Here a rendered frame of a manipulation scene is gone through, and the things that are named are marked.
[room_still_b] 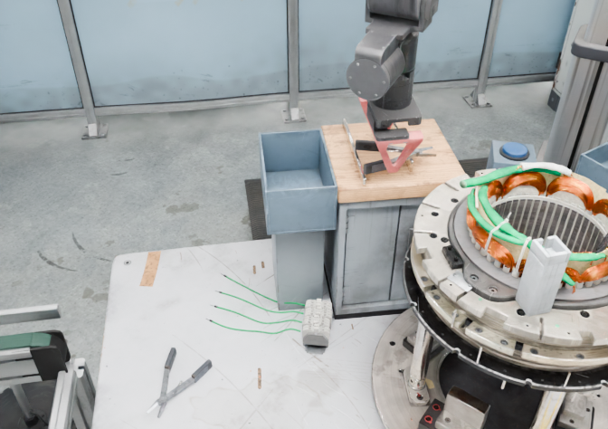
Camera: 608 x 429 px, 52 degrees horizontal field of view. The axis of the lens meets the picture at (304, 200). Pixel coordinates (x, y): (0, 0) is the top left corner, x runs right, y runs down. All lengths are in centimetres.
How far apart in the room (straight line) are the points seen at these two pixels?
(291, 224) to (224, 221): 161
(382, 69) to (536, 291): 31
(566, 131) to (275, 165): 55
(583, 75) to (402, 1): 50
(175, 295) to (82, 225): 153
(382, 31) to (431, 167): 27
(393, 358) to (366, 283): 13
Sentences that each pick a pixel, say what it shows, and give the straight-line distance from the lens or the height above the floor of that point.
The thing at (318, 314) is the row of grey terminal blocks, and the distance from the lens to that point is 106.
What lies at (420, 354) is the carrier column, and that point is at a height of 89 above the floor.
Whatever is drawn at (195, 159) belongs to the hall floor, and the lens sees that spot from 294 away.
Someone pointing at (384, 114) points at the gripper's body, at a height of 118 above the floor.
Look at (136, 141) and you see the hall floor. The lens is 314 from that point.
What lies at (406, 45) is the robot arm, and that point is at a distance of 84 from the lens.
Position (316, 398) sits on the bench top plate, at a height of 78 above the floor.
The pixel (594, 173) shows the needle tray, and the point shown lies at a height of 105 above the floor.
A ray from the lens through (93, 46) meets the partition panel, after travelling 306.
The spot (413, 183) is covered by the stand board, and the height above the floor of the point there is 106.
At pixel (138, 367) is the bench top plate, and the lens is 108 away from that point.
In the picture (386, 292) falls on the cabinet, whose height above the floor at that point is 83.
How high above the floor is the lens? 161
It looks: 38 degrees down
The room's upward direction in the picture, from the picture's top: straight up
